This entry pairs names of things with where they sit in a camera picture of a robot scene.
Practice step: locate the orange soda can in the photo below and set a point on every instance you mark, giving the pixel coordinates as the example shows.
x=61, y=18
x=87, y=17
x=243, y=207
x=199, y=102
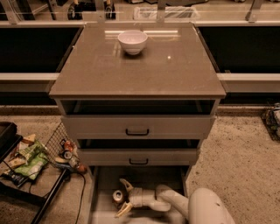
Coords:
x=118, y=197

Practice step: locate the middle drawer with black handle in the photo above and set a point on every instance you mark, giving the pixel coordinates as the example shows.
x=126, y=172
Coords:
x=155, y=157

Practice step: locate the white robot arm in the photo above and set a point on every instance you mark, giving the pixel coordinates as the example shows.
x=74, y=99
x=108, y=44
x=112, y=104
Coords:
x=203, y=206

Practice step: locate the black stand frame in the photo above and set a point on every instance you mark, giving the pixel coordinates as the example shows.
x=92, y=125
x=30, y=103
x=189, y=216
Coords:
x=9, y=140

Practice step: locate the wire mesh basket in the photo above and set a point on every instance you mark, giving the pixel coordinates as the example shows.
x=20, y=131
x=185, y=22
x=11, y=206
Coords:
x=61, y=158

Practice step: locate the clear plastic tray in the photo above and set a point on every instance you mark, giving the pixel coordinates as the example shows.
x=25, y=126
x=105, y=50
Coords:
x=171, y=13

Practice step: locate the grey drawer cabinet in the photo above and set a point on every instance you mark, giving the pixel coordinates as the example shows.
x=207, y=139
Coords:
x=171, y=76

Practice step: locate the drawer with black handle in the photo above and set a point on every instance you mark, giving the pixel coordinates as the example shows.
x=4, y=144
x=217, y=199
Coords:
x=138, y=126
x=155, y=157

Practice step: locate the dark blue snack bag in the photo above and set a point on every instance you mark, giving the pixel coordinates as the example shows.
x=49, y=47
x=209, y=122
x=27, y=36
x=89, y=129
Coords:
x=16, y=178

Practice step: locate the open bottom drawer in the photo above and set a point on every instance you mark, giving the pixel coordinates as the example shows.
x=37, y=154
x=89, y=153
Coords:
x=107, y=180

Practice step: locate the green snack bag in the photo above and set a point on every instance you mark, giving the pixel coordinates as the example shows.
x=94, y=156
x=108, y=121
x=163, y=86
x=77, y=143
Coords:
x=34, y=160

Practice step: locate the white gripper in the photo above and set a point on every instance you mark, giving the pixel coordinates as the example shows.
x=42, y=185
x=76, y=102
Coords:
x=135, y=196

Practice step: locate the red soda can in basket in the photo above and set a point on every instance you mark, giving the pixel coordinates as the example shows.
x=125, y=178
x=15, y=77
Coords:
x=68, y=146

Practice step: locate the top drawer with black handle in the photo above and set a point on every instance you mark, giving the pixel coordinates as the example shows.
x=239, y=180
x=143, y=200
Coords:
x=138, y=126

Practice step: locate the wire basket at right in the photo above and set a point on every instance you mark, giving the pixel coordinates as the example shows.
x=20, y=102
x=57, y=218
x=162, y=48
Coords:
x=271, y=120

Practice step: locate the white ceramic bowl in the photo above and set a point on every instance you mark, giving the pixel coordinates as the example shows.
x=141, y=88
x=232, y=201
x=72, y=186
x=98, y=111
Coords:
x=133, y=41

